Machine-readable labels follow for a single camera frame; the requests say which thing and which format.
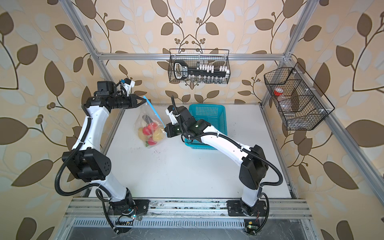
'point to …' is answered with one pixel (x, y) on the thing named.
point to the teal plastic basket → (215, 114)
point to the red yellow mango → (154, 125)
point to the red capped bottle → (278, 92)
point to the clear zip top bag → (146, 109)
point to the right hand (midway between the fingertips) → (165, 130)
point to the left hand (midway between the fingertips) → (144, 98)
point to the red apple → (147, 130)
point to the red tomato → (151, 142)
